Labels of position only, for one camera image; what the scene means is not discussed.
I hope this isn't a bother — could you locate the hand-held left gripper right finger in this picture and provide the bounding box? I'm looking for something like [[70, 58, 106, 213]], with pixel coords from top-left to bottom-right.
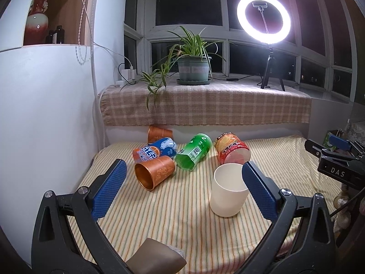
[[241, 161, 336, 274]]

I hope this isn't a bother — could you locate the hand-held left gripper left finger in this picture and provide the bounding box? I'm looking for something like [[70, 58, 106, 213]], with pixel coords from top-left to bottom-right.
[[31, 159, 128, 274]]

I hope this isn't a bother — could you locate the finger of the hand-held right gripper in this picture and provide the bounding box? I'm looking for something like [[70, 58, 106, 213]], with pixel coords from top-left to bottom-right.
[[304, 139, 328, 158], [329, 135, 365, 158]]

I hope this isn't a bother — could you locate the white cup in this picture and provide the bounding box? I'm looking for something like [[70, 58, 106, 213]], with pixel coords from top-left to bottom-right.
[[210, 163, 250, 218]]

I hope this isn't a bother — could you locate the large copper cup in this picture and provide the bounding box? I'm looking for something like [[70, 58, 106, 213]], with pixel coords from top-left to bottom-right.
[[134, 156, 175, 191]]

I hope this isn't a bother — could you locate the red and orange printed cup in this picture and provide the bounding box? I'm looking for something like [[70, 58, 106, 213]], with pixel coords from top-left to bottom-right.
[[214, 132, 252, 165]]

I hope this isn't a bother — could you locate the blue and orange printed cup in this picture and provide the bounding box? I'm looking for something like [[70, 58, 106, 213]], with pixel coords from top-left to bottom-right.
[[132, 137, 177, 164]]

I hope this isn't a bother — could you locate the small copper cup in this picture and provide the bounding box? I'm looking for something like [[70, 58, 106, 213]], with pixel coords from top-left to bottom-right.
[[147, 125, 174, 145]]

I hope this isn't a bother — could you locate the green printed cup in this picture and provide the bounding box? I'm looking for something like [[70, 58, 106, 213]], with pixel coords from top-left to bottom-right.
[[175, 133, 213, 172]]

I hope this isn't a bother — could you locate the taupe cup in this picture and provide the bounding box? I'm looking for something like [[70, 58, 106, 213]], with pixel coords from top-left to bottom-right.
[[127, 238, 188, 274]]

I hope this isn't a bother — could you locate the green box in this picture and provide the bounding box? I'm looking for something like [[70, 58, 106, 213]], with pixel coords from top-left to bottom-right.
[[323, 130, 348, 150]]

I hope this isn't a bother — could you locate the yellow striped cloth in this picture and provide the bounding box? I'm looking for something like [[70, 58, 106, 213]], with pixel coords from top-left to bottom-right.
[[66, 135, 343, 274]]

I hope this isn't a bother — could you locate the black tripod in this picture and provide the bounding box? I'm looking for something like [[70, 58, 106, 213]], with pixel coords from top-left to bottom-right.
[[260, 44, 286, 92]]

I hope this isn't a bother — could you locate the beige checked cloth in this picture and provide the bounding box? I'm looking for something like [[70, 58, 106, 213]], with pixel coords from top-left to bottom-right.
[[98, 83, 312, 126]]

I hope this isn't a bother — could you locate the white power strip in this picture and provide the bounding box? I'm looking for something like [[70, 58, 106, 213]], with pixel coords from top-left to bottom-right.
[[115, 78, 138, 87]]

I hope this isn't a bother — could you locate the white charger plug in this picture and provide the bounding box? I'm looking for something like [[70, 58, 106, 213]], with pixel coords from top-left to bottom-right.
[[121, 67, 137, 81]]

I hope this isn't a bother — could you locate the green pot saucer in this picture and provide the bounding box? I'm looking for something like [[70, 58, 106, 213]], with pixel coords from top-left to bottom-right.
[[176, 78, 212, 86]]

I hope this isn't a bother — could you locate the green flower pot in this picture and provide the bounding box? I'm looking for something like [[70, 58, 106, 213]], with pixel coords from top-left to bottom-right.
[[177, 55, 210, 82]]

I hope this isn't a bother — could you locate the dark bottle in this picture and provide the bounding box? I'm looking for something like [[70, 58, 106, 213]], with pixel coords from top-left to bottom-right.
[[46, 26, 65, 45]]

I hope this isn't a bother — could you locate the spider plant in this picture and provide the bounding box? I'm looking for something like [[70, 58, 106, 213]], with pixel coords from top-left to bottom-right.
[[120, 26, 237, 111]]

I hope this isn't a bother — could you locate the red and white vase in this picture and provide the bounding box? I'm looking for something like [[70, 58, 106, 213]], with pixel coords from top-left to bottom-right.
[[24, 0, 55, 45]]

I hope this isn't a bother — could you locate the black cable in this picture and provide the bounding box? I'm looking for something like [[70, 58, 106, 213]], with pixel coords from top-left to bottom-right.
[[211, 74, 264, 82]]

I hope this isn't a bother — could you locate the white bead chain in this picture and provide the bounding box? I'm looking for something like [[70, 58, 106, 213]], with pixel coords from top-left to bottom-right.
[[75, 0, 93, 65]]

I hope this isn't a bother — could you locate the ring light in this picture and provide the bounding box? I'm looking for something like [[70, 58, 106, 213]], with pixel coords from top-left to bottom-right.
[[236, 0, 292, 45]]

